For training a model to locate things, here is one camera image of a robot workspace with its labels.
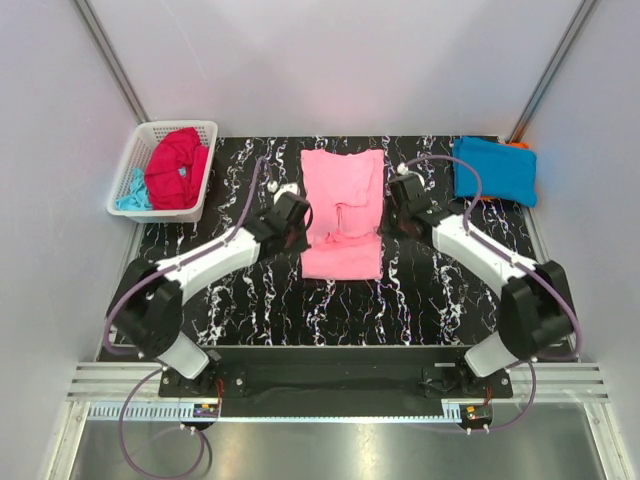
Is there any folded blue t-shirt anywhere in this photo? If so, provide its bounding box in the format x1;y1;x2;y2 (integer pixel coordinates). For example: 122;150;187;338
452;137;538;207

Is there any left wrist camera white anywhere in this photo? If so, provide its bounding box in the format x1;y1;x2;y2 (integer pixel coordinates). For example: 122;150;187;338
267;180;300;203

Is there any white plastic laundry basket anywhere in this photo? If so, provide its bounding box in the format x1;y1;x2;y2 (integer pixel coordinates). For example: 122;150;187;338
106;120;218;224

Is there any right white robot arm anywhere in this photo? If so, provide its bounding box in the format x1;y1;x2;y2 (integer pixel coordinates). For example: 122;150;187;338
385;174;577;397

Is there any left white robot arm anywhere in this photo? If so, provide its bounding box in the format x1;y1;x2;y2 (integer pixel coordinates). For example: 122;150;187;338
107;191;313;396

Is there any folded orange t-shirt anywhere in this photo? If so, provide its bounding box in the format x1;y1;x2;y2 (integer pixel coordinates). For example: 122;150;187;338
481;142;530;201

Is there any aluminium frame rail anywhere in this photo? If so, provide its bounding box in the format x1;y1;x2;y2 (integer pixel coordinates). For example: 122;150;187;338
66;363;609;423

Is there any black marble pattern mat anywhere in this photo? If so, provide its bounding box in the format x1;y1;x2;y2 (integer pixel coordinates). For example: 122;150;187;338
115;134;566;347

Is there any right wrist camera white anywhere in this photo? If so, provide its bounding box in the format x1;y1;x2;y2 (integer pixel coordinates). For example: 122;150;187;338
396;163;425;188

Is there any red t-shirt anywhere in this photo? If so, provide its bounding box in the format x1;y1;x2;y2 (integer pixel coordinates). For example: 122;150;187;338
144;127;209;210

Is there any left aluminium corner post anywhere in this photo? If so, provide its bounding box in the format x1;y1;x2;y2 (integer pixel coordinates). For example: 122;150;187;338
70;0;150;124

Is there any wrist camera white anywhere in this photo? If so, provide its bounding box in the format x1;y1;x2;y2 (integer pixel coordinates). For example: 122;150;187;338
267;180;300;203
396;163;425;188

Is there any right aluminium corner post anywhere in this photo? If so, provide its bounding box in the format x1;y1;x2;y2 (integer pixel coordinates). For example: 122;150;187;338
506;0;600;143

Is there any pink t-shirt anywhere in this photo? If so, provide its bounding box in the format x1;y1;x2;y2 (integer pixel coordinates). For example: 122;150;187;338
301;149;385;281

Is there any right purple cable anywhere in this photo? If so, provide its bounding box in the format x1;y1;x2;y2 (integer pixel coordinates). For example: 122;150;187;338
399;154;584;435

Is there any purple cable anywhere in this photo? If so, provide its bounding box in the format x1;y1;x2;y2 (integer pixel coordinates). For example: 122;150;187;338
399;154;584;435
103;155;279;475

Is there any aluminium corner post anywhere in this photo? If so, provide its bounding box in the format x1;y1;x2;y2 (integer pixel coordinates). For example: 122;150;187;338
506;0;600;143
70;0;150;124

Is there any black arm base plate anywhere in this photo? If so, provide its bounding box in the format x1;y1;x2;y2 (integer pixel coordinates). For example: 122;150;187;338
159;346;513;421

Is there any light blue garment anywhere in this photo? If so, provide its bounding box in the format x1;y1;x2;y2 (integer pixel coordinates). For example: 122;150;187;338
115;168;152;211

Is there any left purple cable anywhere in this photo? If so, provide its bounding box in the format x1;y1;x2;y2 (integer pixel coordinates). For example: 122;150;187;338
103;155;279;475

